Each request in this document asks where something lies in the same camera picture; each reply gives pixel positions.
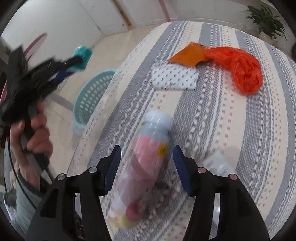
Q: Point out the teal plastic packet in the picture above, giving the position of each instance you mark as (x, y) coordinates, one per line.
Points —
(85, 53)

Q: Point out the pink coat rack stand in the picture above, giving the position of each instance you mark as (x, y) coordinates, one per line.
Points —
(164, 9)

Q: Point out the white dotted tissue pack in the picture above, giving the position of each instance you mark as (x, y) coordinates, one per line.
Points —
(174, 77)

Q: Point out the white room door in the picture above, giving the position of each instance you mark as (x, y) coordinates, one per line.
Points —
(106, 16)

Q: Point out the light blue plastic basket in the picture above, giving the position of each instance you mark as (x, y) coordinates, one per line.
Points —
(88, 98)

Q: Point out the green potted plant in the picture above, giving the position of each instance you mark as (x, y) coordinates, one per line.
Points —
(270, 26)

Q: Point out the orange plastic bag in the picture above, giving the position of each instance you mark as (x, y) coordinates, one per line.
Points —
(244, 67)

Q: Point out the pink white tube bottle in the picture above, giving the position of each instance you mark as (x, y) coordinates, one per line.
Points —
(143, 163)

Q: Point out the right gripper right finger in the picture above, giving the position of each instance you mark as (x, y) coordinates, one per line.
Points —
(239, 217)

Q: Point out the striped grey white tablecloth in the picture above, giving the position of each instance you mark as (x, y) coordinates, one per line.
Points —
(255, 133)

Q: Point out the pink rimmed white stand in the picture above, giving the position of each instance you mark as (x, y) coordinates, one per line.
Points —
(29, 53)

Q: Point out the person's left forearm sleeve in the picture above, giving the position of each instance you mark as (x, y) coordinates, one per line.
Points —
(29, 190)

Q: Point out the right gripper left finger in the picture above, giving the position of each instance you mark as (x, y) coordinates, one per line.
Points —
(54, 217)

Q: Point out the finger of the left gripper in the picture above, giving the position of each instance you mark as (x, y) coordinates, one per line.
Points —
(64, 65)
(61, 76)

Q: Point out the person's left hand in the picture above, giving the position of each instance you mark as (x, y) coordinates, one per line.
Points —
(38, 144)

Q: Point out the orange foil wrapper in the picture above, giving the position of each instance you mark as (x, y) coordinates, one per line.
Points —
(190, 56)

